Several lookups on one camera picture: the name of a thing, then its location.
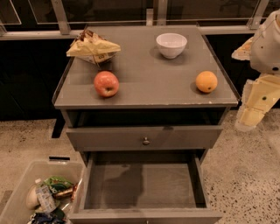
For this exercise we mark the clear plastic bin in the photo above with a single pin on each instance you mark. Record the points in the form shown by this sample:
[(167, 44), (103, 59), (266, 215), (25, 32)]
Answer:
[(23, 202)]

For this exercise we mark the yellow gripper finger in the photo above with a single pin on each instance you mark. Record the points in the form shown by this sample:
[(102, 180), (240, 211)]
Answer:
[(258, 97), (243, 52)]

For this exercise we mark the grey top drawer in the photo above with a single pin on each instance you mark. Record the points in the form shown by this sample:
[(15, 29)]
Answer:
[(131, 138)]

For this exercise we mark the round metal drawer knob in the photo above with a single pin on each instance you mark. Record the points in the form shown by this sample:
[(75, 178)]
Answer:
[(146, 141)]

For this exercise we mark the brown snack bar wrapper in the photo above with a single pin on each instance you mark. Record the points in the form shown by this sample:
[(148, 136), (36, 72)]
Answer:
[(63, 194)]

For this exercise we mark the yellow chip bag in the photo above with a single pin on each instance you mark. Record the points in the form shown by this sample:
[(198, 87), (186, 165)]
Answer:
[(93, 48)]

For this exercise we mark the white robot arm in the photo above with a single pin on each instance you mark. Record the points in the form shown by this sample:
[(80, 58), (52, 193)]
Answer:
[(263, 53)]

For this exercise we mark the red apple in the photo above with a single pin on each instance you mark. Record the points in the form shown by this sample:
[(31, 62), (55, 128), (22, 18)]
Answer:
[(106, 84)]

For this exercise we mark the white ceramic bowl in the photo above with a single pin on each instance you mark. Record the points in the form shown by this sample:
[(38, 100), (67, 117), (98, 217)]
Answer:
[(171, 45)]

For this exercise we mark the open grey middle drawer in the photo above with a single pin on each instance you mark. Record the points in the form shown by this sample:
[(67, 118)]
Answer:
[(143, 187)]

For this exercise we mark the green snack packet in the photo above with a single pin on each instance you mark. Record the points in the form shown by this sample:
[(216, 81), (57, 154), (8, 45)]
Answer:
[(58, 184)]

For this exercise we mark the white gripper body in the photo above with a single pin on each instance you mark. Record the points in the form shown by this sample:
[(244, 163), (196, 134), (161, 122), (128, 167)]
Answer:
[(267, 52)]

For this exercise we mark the white plastic bottle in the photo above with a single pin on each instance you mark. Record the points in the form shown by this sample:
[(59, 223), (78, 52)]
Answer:
[(44, 196)]

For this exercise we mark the dark blue snack packet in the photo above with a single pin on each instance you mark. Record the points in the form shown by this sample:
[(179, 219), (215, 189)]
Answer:
[(56, 217)]

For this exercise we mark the metal railing frame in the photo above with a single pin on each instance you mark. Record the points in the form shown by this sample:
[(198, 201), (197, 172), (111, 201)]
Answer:
[(62, 19)]

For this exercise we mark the grey wooden drawer cabinet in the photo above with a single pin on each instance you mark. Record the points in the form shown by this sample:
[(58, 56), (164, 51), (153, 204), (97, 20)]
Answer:
[(154, 91)]

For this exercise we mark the orange fruit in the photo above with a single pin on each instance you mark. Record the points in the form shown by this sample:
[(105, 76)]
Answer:
[(206, 82)]

